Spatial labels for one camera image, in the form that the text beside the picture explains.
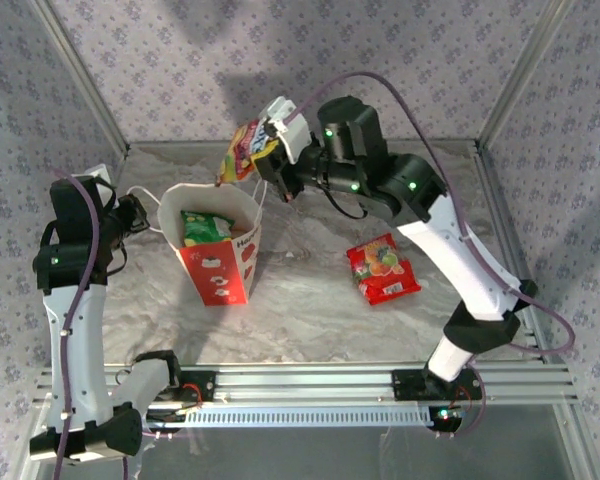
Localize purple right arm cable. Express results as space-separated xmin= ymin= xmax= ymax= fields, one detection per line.
xmin=292 ymin=71 xmax=577 ymax=357

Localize aluminium side rail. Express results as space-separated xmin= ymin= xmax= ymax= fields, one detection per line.
xmin=472 ymin=142 xmax=569 ymax=366

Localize yellow and red Fox's packet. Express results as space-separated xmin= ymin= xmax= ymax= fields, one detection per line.
xmin=216 ymin=119 xmax=282 ymax=188

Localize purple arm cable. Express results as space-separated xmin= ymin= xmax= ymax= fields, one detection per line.
xmin=292 ymin=71 xmax=577 ymax=357
xmin=52 ymin=168 xmax=102 ymax=480

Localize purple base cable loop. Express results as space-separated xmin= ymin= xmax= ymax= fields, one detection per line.
xmin=432 ymin=367 xmax=488 ymax=441

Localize white slotted cable duct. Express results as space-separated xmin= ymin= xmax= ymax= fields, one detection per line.
xmin=184 ymin=405 xmax=431 ymax=429

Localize red and white paper bag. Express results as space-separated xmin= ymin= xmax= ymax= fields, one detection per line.
xmin=127 ymin=178 xmax=269 ymax=308

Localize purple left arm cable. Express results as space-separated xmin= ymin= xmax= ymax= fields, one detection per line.
xmin=52 ymin=168 xmax=102 ymax=480

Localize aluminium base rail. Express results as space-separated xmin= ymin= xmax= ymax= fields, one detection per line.
xmin=34 ymin=362 xmax=580 ymax=409

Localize aluminium frame post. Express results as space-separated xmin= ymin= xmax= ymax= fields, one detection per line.
xmin=473 ymin=0 xmax=577 ymax=151
xmin=27 ymin=0 xmax=132 ymax=155

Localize green snack packet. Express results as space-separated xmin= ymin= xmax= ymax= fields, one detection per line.
xmin=179 ymin=209 xmax=237 ymax=248

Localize red fruit snack packet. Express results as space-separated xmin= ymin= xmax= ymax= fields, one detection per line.
xmin=345 ymin=233 xmax=423 ymax=308

